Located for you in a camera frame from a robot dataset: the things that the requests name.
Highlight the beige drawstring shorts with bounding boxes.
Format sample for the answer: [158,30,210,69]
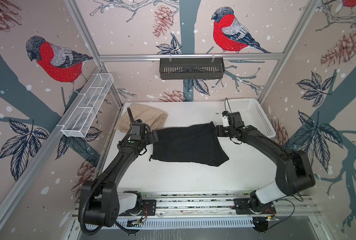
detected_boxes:
[115,103,169,133]

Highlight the white plastic laundry basket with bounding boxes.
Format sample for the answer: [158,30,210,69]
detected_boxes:
[225,98,276,138]

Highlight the black shorts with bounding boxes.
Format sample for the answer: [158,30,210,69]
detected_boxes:
[150,122,229,167]

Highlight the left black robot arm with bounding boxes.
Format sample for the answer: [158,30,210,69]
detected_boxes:
[78,122,159,235]

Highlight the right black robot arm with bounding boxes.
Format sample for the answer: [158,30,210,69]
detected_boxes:
[216,111,315,213]

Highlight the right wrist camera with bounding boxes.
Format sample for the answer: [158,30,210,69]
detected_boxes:
[222,111,229,127]

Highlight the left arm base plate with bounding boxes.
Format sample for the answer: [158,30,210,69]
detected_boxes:
[120,200,157,217]

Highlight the black hanging wire basket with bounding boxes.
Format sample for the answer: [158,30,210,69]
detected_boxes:
[160,58,225,80]

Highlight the aluminium mounting rail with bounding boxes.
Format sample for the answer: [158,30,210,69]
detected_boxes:
[72,191,321,218]

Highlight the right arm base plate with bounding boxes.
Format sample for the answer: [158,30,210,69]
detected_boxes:
[233,198,276,215]

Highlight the white wire mesh shelf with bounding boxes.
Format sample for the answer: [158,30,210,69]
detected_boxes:
[61,73,114,138]

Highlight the horizontal aluminium frame bar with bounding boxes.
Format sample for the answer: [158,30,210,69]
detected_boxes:
[99,53,284,63]

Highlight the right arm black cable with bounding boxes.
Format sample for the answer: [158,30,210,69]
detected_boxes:
[224,97,304,232]

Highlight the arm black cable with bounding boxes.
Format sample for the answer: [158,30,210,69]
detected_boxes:
[77,107,143,236]
[224,97,304,232]

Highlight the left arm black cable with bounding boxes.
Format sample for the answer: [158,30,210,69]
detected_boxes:
[77,107,143,236]

